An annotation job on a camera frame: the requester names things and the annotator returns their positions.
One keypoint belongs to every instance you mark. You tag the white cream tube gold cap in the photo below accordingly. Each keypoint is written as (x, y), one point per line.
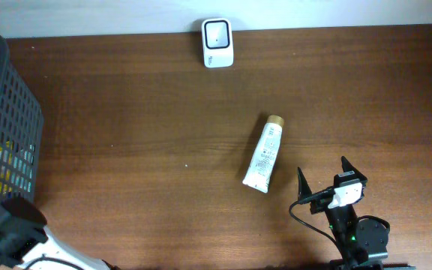
(265, 154)

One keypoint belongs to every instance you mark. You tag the yellow snack packet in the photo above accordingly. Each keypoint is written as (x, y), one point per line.
(7, 177)

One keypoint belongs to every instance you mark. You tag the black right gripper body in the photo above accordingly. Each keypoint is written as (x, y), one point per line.
(338, 217)

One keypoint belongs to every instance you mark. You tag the mint green tissue packet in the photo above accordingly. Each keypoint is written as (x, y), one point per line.
(22, 163)

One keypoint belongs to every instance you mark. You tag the white barcode scanner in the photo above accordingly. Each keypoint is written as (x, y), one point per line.
(217, 43)

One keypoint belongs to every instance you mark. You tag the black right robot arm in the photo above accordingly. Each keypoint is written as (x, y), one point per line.
(360, 240)

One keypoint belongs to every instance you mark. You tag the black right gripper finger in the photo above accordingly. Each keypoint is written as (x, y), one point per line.
(348, 167)
(304, 190)

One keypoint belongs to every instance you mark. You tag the grey plastic mesh basket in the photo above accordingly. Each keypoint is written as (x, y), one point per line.
(21, 117)

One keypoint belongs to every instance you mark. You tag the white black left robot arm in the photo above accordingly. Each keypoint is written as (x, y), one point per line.
(26, 242)

